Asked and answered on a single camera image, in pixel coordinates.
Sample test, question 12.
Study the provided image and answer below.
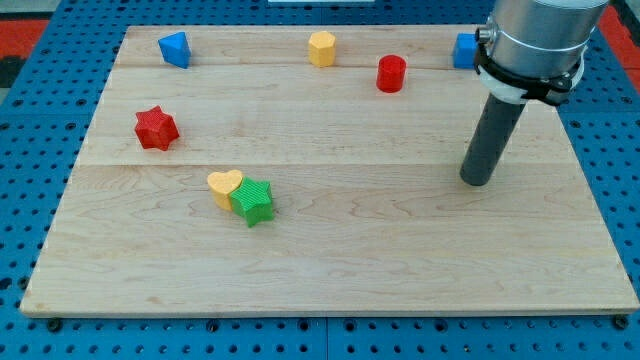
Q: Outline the blue triangle block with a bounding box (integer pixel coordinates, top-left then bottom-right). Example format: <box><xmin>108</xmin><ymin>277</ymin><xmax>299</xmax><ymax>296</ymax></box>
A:
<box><xmin>158</xmin><ymin>32</ymin><xmax>191</xmax><ymax>69</ymax></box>

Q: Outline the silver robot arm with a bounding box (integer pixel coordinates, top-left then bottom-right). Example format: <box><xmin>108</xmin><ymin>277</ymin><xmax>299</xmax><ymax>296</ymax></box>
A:
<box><xmin>474</xmin><ymin>0</ymin><xmax>608</xmax><ymax>106</ymax></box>

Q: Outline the yellow hexagon block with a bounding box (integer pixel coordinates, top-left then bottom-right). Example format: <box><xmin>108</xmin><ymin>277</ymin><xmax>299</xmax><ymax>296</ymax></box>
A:
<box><xmin>308</xmin><ymin>31</ymin><xmax>336</xmax><ymax>67</ymax></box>

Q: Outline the green star block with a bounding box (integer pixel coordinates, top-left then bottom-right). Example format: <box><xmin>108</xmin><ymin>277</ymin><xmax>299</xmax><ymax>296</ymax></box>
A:
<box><xmin>230</xmin><ymin>177</ymin><xmax>274</xmax><ymax>228</ymax></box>

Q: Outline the red star block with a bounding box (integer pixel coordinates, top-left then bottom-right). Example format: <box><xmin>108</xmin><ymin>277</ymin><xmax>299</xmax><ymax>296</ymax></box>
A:
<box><xmin>134</xmin><ymin>106</ymin><xmax>180</xmax><ymax>151</ymax></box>

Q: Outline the yellow heart block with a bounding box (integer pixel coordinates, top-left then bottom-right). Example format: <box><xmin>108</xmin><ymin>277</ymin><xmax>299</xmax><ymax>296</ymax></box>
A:
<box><xmin>207</xmin><ymin>169</ymin><xmax>244</xmax><ymax>211</ymax></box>

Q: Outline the red cylinder block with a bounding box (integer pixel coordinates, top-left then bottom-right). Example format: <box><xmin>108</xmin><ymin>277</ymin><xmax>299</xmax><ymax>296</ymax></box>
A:
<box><xmin>376</xmin><ymin>54</ymin><xmax>407</xmax><ymax>93</ymax></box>

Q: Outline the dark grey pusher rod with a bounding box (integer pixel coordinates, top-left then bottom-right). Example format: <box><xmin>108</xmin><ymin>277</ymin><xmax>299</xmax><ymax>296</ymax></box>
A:
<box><xmin>459</xmin><ymin>94</ymin><xmax>525</xmax><ymax>186</ymax></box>

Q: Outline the blue cube block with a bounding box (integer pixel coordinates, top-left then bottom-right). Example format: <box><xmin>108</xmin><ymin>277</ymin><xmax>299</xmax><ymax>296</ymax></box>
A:
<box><xmin>452</xmin><ymin>33</ymin><xmax>477</xmax><ymax>69</ymax></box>

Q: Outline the light wooden board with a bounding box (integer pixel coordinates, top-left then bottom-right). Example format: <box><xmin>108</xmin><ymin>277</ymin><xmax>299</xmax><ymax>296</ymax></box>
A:
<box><xmin>20</xmin><ymin>25</ymin><xmax>639</xmax><ymax>318</ymax></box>

